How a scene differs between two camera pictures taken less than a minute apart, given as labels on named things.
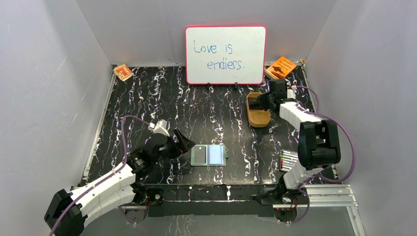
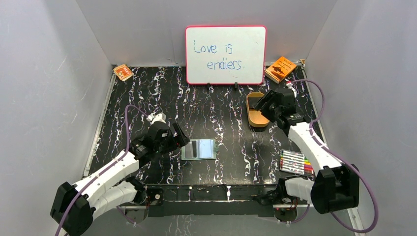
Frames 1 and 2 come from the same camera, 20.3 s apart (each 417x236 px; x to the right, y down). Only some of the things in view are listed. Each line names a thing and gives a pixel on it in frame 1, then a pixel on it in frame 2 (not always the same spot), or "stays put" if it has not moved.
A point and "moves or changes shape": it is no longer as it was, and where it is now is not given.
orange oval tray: [257, 118] stays put
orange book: [280, 69] stays put
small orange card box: [123, 72] stays put
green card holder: [210, 155] moves or changes shape
